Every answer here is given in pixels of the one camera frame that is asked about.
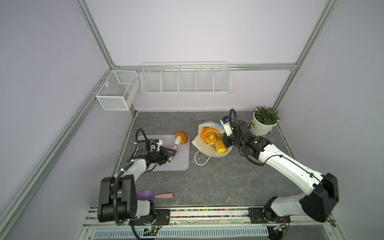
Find round orange fake bun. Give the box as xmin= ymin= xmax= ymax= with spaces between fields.
xmin=175 ymin=132 xmax=188 ymax=145

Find paper bag with landscape print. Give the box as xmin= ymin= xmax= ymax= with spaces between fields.
xmin=192 ymin=121 xmax=233 ymax=166

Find fake braided ring bread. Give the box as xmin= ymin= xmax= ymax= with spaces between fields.
xmin=201 ymin=127 xmax=217 ymax=146

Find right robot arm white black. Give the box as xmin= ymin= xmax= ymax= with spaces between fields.
xmin=221 ymin=116 xmax=340 ymax=223

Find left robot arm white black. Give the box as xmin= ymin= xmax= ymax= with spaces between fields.
xmin=98 ymin=137 xmax=181 ymax=226

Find fake yellow ridged bread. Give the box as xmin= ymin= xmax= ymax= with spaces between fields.
xmin=215 ymin=138 xmax=227 ymax=154

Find lavender cutting mat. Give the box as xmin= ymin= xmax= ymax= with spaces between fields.
xmin=134 ymin=134 xmax=190 ymax=172

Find potted green plant white pot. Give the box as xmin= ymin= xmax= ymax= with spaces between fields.
xmin=249 ymin=106 xmax=280 ymax=137

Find white mesh box basket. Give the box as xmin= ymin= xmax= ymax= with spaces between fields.
xmin=96 ymin=70 xmax=140 ymax=111

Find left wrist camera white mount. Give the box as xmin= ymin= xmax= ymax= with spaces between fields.
xmin=148 ymin=139 xmax=163 ymax=153

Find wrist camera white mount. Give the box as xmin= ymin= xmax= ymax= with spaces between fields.
xmin=148 ymin=139 xmax=163 ymax=153
xmin=220 ymin=116 xmax=233 ymax=137

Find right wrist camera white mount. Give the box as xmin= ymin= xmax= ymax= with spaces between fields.
xmin=220 ymin=116 xmax=233 ymax=137

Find purple scoop with pink handle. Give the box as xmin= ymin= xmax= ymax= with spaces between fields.
xmin=137 ymin=190 xmax=174 ymax=201

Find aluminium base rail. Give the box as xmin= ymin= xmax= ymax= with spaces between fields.
xmin=80 ymin=204 xmax=337 ymax=230

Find white wire shelf basket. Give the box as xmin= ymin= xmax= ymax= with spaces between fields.
xmin=141 ymin=62 xmax=232 ymax=95

